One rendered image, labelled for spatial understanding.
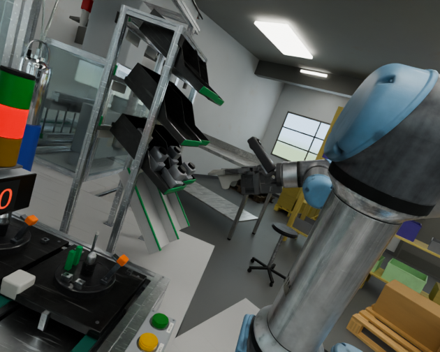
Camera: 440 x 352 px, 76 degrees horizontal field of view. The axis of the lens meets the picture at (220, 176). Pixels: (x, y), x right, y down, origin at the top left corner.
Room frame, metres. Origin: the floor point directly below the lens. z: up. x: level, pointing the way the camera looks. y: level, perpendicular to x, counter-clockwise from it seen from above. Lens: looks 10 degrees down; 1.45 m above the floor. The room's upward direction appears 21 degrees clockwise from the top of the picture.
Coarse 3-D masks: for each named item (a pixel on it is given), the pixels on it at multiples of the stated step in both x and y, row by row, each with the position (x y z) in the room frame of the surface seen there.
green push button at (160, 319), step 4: (156, 316) 0.59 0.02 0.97; (160, 316) 0.60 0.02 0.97; (164, 316) 0.60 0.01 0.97; (152, 320) 0.58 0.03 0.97; (156, 320) 0.58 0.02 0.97; (160, 320) 0.59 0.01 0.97; (164, 320) 0.59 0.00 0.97; (168, 320) 0.60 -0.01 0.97; (152, 324) 0.58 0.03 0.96; (156, 324) 0.57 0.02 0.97; (160, 324) 0.57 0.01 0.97; (164, 324) 0.58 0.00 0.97; (160, 328) 0.57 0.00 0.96
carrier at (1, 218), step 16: (0, 224) 0.64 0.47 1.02; (16, 224) 0.71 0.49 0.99; (0, 240) 0.63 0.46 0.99; (16, 240) 0.64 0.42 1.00; (32, 240) 0.70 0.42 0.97; (64, 240) 0.75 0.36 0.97; (0, 256) 0.60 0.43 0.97; (16, 256) 0.62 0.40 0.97; (32, 256) 0.64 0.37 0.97; (48, 256) 0.68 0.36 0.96; (0, 272) 0.55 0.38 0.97
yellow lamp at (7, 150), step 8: (0, 136) 0.43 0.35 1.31; (0, 144) 0.43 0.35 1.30; (8, 144) 0.43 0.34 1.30; (16, 144) 0.45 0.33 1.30; (0, 152) 0.43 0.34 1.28; (8, 152) 0.44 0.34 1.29; (16, 152) 0.45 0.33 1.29; (0, 160) 0.43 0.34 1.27; (8, 160) 0.44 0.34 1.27; (16, 160) 0.45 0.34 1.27
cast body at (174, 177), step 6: (174, 168) 0.89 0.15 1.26; (180, 168) 0.89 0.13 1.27; (162, 174) 0.90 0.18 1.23; (168, 174) 0.89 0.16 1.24; (174, 174) 0.88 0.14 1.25; (180, 174) 0.88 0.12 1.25; (168, 180) 0.89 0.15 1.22; (174, 180) 0.88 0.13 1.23; (180, 180) 0.91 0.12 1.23; (174, 186) 0.88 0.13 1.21
